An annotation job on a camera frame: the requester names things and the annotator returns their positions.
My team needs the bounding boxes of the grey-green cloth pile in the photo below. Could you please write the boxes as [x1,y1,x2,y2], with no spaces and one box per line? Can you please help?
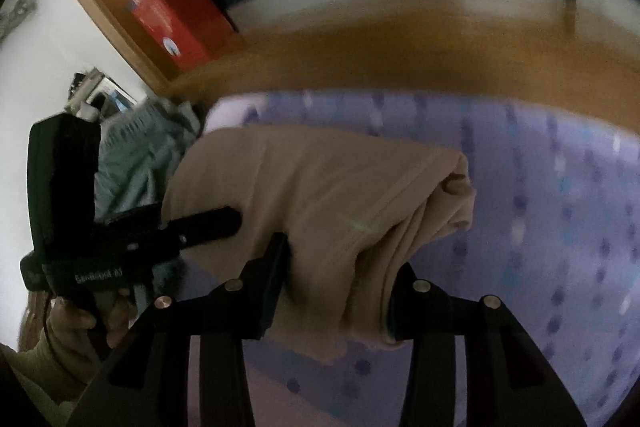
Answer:
[94,98,207,224]

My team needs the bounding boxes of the person's left forearm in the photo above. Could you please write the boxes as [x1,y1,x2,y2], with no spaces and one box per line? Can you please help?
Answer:
[0,331,104,427]

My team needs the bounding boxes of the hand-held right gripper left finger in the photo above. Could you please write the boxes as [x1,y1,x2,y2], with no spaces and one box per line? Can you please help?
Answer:
[67,232,290,427]

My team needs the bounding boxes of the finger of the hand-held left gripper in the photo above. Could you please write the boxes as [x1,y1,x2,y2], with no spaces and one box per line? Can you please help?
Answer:
[161,205,244,253]

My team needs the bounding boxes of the beige garment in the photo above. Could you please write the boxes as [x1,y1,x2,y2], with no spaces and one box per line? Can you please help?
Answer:
[161,126,477,366]

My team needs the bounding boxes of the red box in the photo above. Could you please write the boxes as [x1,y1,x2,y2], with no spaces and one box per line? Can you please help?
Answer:
[125,0,237,71]

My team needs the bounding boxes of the grey wall hanging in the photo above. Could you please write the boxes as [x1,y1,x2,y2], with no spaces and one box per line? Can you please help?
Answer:
[0,0,39,38]

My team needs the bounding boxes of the person's left hand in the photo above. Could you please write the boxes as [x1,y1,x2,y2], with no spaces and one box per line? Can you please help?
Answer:
[47,288,139,364]

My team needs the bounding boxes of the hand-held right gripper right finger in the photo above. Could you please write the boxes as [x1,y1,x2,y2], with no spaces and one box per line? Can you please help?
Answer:
[389,262,588,427]

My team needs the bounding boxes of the purple dotted bedsheet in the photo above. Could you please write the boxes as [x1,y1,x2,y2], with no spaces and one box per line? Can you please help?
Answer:
[185,90,640,427]

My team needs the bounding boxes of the cluttered shelf items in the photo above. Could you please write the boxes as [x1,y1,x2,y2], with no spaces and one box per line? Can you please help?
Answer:
[64,66,139,124]

